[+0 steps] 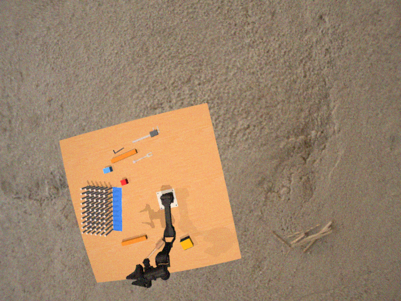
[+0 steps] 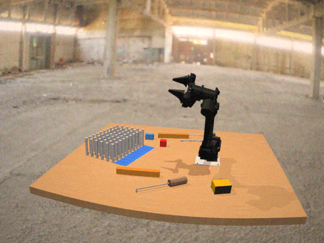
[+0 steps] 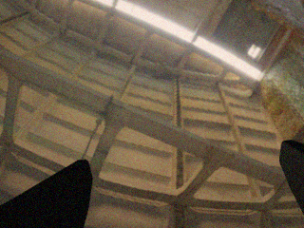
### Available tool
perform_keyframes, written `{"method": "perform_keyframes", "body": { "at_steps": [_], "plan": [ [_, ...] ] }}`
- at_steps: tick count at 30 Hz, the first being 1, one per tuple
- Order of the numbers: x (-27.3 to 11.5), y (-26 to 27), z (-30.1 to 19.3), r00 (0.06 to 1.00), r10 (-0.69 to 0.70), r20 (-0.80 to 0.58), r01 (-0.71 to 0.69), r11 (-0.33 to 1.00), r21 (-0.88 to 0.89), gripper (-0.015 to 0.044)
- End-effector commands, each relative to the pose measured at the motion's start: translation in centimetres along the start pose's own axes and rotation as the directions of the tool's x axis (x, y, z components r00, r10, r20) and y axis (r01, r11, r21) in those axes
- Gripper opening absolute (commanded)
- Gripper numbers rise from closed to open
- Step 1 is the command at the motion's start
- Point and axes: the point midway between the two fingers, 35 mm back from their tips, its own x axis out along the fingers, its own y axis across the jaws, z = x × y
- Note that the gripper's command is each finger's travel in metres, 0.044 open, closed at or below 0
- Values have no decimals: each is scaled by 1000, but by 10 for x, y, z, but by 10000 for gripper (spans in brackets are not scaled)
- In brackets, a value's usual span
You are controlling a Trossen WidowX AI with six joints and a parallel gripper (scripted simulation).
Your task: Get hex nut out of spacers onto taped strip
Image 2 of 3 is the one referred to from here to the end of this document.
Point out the blue flat strip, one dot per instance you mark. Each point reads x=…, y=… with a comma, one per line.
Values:
x=128, y=159

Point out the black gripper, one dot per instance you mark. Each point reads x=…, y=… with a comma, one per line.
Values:
x=195, y=91

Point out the orange-brown long flat bar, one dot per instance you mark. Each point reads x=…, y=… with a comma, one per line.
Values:
x=137, y=172
x=173, y=135

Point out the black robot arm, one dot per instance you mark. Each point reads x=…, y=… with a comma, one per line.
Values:
x=210, y=144

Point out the small blue block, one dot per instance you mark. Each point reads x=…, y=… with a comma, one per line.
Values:
x=149, y=136

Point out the small red cube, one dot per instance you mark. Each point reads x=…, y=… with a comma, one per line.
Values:
x=163, y=143

